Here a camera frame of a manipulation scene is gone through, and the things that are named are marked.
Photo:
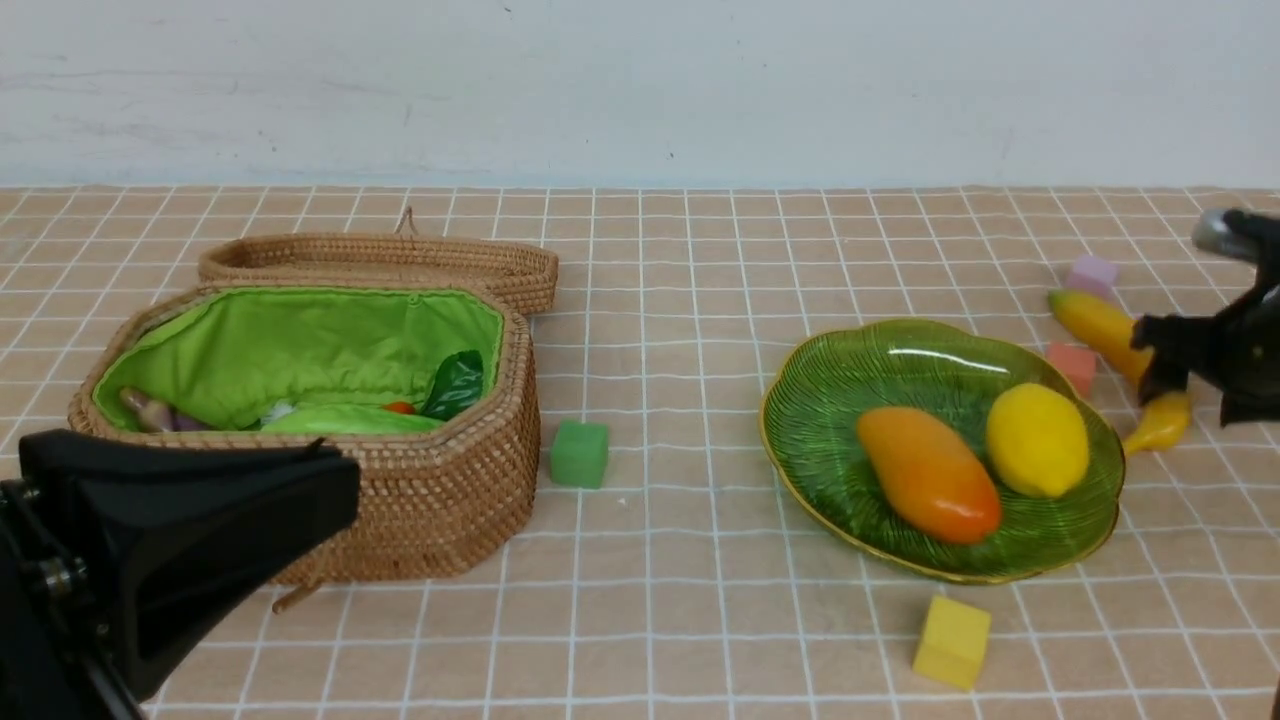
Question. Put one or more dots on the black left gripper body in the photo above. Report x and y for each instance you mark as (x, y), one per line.
(117, 560)

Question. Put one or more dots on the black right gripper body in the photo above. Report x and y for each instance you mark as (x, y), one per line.
(1235, 351)

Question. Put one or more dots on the yellow toy banana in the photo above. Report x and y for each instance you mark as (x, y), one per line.
(1106, 329)

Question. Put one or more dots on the purple toy eggplant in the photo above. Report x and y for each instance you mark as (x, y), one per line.
(157, 416)

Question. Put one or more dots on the yellow toy lemon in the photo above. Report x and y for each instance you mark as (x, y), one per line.
(1037, 441)

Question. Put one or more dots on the orange toy mango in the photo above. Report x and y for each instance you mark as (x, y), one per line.
(929, 475)

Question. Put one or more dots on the orange toy carrot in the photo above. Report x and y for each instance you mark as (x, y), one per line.
(458, 385)

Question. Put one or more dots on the green toy cucumber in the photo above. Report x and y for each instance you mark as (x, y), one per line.
(347, 420)

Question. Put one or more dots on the pink foam cube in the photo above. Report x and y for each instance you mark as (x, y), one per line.
(1078, 364)

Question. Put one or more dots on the lilac foam cube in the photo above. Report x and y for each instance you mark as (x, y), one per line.
(1093, 275)

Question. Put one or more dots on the green fabric basket liner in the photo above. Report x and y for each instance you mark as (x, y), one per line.
(231, 359)

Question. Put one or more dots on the woven rattan basket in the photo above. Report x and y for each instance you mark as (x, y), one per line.
(432, 505)

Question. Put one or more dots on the yellow foam cube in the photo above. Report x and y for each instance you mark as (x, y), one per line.
(953, 644)

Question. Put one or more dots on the woven rattan basket lid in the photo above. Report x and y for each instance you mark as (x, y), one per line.
(523, 275)

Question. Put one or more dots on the green glass leaf plate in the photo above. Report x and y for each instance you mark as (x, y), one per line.
(807, 424)

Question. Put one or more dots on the green foam cube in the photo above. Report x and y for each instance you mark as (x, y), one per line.
(579, 455)

